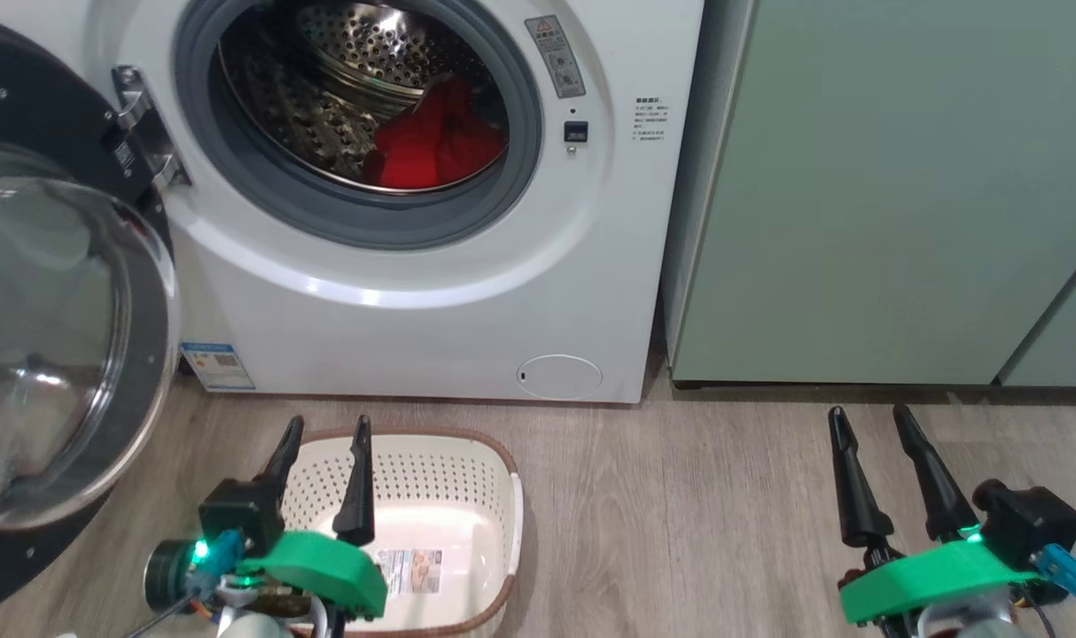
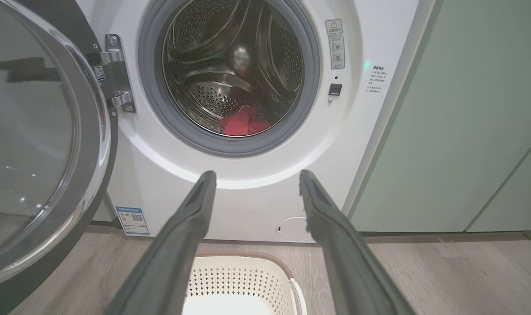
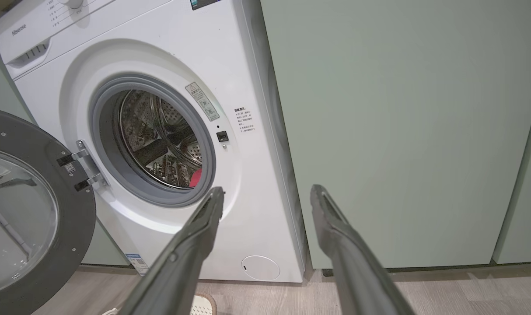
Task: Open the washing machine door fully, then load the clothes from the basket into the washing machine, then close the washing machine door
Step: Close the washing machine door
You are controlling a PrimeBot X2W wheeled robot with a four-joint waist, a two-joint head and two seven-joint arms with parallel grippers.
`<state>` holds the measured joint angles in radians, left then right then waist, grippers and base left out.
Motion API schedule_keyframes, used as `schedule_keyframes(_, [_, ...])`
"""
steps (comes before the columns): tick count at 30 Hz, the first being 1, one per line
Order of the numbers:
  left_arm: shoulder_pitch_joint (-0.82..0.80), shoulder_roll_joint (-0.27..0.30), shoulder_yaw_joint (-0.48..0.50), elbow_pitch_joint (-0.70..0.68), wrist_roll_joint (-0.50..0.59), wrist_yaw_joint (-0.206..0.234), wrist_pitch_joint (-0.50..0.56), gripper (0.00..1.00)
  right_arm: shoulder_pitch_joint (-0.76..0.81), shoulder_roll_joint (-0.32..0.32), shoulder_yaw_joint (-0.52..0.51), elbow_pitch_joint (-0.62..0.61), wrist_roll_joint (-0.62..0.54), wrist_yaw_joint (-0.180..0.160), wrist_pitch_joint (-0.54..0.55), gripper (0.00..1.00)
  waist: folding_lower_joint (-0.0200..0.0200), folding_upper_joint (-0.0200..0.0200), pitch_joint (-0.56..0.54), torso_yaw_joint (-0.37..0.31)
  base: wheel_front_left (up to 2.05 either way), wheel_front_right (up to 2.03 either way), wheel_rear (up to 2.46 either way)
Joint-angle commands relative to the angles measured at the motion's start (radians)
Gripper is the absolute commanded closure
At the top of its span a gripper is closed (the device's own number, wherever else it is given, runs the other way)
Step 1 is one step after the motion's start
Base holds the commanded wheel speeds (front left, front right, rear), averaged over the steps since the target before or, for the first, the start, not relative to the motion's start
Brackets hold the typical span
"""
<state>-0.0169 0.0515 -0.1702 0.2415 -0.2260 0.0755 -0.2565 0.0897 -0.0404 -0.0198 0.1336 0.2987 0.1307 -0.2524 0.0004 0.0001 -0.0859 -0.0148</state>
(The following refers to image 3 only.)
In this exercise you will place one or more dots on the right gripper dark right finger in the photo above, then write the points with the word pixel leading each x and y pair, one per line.
pixel 353 271

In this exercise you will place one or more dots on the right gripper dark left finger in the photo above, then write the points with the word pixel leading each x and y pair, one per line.
pixel 182 262

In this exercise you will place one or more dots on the red and white garment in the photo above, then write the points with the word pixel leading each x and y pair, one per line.
pixel 196 178

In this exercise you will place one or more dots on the round black washer door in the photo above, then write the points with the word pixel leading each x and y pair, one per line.
pixel 73 210

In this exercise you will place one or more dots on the black door lock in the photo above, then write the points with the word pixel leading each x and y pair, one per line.
pixel 222 136

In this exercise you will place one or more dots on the steel washer drum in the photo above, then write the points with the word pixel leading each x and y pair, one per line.
pixel 160 131

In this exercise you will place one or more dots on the metal door hinge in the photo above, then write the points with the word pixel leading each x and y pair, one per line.
pixel 90 164

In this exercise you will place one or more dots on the grey rubber door gasket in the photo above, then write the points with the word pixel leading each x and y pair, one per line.
pixel 103 140

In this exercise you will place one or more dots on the white front-load washing machine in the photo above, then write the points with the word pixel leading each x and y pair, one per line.
pixel 160 48

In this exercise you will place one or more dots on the blue energy label sticker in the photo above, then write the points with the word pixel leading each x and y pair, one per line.
pixel 136 262

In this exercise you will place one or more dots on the white perforated laundry basket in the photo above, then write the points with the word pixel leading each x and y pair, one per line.
pixel 203 305

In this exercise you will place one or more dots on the round white filter cover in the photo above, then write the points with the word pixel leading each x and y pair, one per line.
pixel 261 267

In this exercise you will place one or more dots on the black text instruction sticker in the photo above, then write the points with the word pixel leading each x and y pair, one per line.
pixel 244 119

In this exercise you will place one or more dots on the grey warning sticker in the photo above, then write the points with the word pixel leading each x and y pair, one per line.
pixel 202 101

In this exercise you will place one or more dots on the black display panel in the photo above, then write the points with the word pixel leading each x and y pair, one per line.
pixel 202 3

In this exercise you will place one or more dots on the white detergent drawer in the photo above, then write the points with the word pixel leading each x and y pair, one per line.
pixel 29 37

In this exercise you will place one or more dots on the white control knob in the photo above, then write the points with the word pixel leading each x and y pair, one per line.
pixel 73 3

